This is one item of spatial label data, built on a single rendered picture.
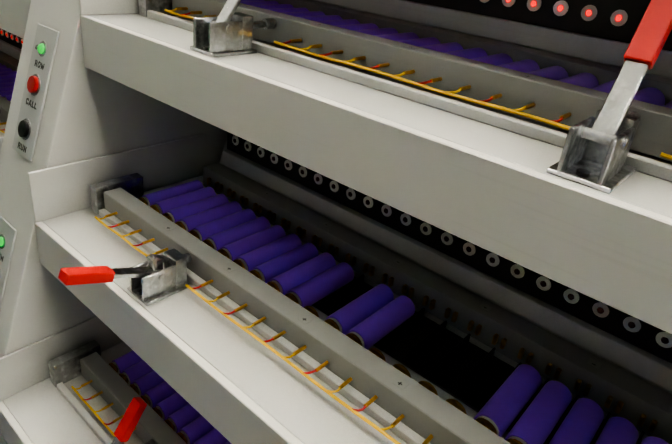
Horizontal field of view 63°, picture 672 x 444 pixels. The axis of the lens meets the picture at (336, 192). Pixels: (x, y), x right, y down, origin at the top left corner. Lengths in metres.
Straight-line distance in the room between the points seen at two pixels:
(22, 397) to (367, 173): 0.47
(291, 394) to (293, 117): 0.18
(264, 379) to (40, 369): 0.33
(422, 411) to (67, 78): 0.40
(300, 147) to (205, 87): 0.10
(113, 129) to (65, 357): 0.24
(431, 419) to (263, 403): 0.10
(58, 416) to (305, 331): 0.32
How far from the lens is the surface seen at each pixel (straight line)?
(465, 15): 0.48
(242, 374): 0.39
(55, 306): 0.63
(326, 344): 0.38
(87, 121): 0.56
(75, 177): 0.57
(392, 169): 0.30
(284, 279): 0.44
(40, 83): 0.58
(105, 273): 0.42
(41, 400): 0.66
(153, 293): 0.45
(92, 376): 0.64
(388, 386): 0.36
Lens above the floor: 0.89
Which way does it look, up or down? 11 degrees down
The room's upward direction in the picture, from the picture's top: 18 degrees clockwise
